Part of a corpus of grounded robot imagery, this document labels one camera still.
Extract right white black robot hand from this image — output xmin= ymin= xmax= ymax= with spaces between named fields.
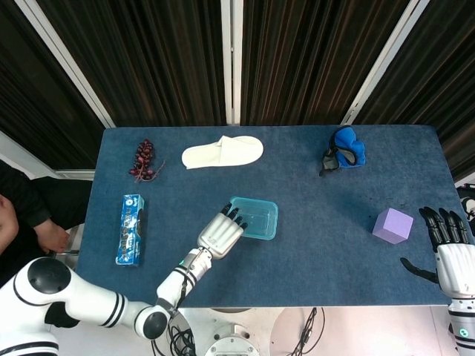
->
xmin=399 ymin=206 xmax=475 ymax=299

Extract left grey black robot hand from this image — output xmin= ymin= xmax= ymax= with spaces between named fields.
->
xmin=196 ymin=202 xmax=249 ymax=261

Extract clear blue plastic tray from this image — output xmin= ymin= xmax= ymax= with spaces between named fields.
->
xmin=226 ymin=196 xmax=280 ymax=241

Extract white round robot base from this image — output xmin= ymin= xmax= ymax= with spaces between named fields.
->
xmin=203 ymin=323 xmax=263 ymax=356

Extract clear plastic container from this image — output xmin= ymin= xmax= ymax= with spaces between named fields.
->
xmin=226 ymin=197 xmax=279 ymax=242

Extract blue Oreo cookie box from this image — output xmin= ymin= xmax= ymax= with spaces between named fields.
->
xmin=114 ymin=193 xmax=146 ymax=266

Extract black white plush toy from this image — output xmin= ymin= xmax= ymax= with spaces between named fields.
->
xmin=459 ymin=184 xmax=475 ymax=224

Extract purple foam cube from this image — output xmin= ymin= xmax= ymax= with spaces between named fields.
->
xmin=372 ymin=207 xmax=415 ymax=246

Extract white disposable slipper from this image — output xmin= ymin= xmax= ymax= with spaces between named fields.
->
xmin=180 ymin=135 xmax=265 ymax=171

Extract blue fabric table cover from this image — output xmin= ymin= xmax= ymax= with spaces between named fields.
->
xmin=73 ymin=125 xmax=459 ymax=309

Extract bunch of red grapes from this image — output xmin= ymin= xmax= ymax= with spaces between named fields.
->
xmin=128 ymin=138 xmax=166 ymax=183

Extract blue plush eye mask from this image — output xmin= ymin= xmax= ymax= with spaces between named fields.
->
xmin=318 ymin=125 xmax=367 ymax=177

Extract person in black clothes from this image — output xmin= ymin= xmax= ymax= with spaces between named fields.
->
xmin=0 ymin=159 xmax=93 ymax=287

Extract dark brown curtain panel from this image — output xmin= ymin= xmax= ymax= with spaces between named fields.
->
xmin=351 ymin=0 xmax=475 ymax=183
xmin=240 ymin=0 xmax=410 ymax=126
xmin=0 ymin=0 xmax=105 ymax=170
xmin=36 ymin=0 xmax=228 ymax=128

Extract black floor cable bundle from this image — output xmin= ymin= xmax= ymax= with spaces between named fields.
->
xmin=150 ymin=314 xmax=200 ymax=356

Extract thin black floor cable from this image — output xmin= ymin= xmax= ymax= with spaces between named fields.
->
xmin=291 ymin=306 xmax=326 ymax=356

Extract white partition frame post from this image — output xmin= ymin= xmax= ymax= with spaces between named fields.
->
xmin=0 ymin=129 xmax=96 ymax=180
xmin=340 ymin=0 xmax=425 ymax=125
xmin=14 ymin=0 xmax=117 ymax=129
xmin=220 ymin=0 xmax=243 ymax=125

